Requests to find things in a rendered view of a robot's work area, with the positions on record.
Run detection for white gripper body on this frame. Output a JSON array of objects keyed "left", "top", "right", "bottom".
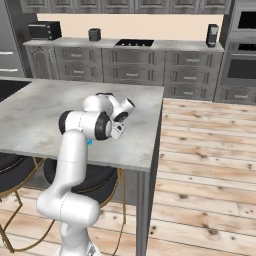
[{"left": 110, "top": 128, "right": 126, "bottom": 141}]

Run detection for grey marble kitchen island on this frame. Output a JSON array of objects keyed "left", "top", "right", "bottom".
[{"left": 0, "top": 77, "right": 165, "bottom": 256}]

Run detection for black stool with gold legs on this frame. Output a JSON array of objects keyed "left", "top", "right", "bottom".
[
  {"left": 0, "top": 152, "right": 46, "bottom": 254},
  {"left": 43, "top": 157, "right": 128, "bottom": 256}
]

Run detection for grey base cupboards run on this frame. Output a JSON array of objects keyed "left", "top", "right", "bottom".
[{"left": 23, "top": 37, "right": 226, "bottom": 102}]

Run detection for black hob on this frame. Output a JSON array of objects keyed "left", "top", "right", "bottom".
[{"left": 114, "top": 38, "right": 155, "bottom": 49}]

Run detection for black knife block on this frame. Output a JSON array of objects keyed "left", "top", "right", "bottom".
[{"left": 88, "top": 28, "right": 102, "bottom": 42}]

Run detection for black sink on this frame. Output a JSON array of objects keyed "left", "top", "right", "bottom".
[{"left": 0, "top": 79, "right": 32, "bottom": 103}]

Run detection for black toaster oven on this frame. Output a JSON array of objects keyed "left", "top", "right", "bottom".
[{"left": 28, "top": 20, "right": 63, "bottom": 41}]

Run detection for black coffee machine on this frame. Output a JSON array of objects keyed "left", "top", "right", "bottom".
[{"left": 205, "top": 23, "right": 220, "bottom": 49}]

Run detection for grey fridge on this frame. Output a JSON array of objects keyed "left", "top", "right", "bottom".
[{"left": 0, "top": 0, "right": 28, "bottom": 79}]

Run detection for grey built-in microwave oven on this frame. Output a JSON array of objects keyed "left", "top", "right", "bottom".
[{"left": 229, "top": 4, "right": 256, "bottom": 35}]

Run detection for grey wall cupboards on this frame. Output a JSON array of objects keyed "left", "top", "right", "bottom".
[{"left": 19, "top": 0, "right": 234, "bottom": 15}]

